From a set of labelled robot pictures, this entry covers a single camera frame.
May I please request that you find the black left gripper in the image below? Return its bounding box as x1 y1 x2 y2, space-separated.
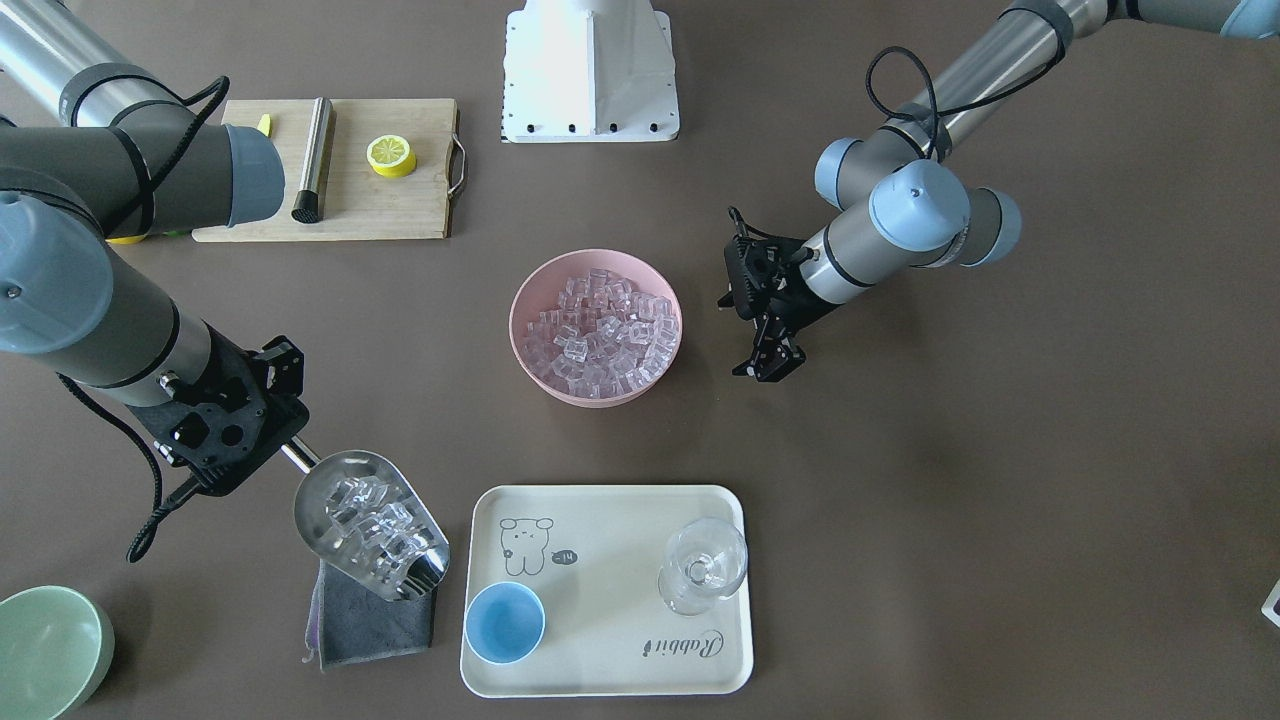
717 208 837 383

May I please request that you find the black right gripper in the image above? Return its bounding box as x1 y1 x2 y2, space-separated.
150 334 308 497

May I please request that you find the stainless steel ice scoop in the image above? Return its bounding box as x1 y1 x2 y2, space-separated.
282 437 451 601

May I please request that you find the pile of clear ice cubes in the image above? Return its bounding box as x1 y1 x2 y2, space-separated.
515 268 682 401

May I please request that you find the pink bowl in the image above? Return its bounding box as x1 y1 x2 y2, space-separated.
508 249 685 407

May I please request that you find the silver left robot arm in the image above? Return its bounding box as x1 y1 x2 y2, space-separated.
721 1 1277 387

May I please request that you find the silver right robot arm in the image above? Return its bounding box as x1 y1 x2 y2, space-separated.
1 1 308 497

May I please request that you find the light blue cup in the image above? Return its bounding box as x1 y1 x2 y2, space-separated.
463 582 547 665

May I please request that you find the steel muddler black tip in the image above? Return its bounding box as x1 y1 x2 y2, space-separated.
291 97 333 224

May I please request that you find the clear wine glass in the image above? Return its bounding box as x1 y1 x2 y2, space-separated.
658 518 749 616

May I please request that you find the wooden cutting board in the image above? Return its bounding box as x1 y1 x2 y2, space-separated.
192 97 458 243

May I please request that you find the grey folded cloth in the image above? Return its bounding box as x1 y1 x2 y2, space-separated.
302 561 436 671

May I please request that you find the cream rabbit tray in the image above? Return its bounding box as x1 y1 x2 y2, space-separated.
460 484 754 698

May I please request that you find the half lemon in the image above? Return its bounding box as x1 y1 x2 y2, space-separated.
365 135 417 178

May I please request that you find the pale green bowl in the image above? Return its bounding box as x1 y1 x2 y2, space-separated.
1 585 115 719

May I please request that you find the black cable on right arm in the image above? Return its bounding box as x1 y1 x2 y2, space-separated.
55 76 230 564

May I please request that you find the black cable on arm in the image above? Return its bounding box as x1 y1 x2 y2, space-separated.
865 46 1061 161
55 76 230 564

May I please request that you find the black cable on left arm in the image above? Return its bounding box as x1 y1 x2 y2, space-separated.
865 46 1061 161

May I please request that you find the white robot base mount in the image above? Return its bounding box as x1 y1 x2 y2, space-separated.
500 1 681 143

